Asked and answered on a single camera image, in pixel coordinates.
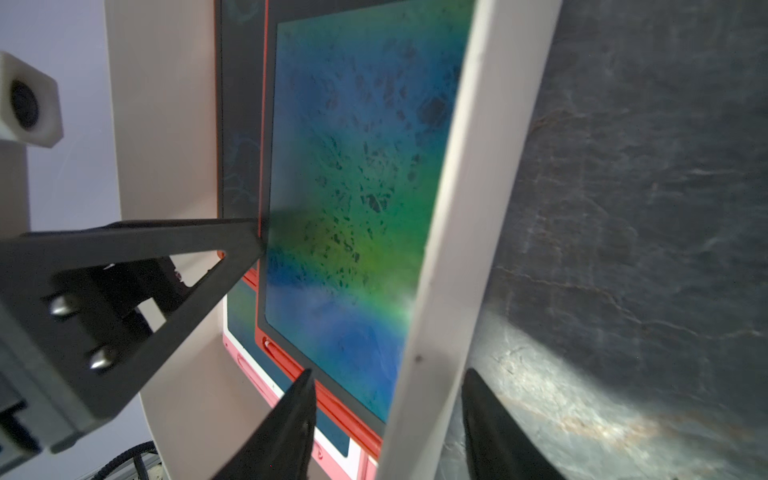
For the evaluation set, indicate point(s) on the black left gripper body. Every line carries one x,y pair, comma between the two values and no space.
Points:
56,355

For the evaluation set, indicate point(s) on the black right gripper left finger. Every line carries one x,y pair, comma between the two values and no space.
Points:
281,446

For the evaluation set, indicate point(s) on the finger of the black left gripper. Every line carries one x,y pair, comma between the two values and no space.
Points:
175,272

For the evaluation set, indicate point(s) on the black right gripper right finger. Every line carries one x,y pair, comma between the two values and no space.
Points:
496,446

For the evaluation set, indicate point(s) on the large red writing tablet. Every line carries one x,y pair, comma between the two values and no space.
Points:
358,101

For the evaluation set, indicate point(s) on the pink writing tablet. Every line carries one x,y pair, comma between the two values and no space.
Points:
334,451

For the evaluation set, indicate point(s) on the white writing tablet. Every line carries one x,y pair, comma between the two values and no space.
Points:
240,319

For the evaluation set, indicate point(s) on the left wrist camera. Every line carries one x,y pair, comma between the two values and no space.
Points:
31,111

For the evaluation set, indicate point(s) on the black frame writing tablet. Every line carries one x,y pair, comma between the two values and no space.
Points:
239,39

